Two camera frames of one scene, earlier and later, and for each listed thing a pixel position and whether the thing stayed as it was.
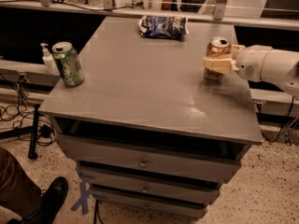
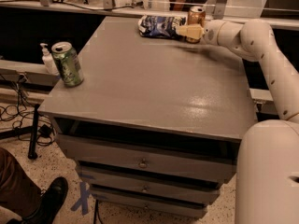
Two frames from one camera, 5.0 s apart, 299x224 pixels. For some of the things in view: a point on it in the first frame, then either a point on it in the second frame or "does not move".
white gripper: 249,63 -> 211,32
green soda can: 68,63 does not move
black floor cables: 29,119 does not move
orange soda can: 217,48 -> 196,15
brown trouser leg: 19,194 does not move
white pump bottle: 49,61 does not move
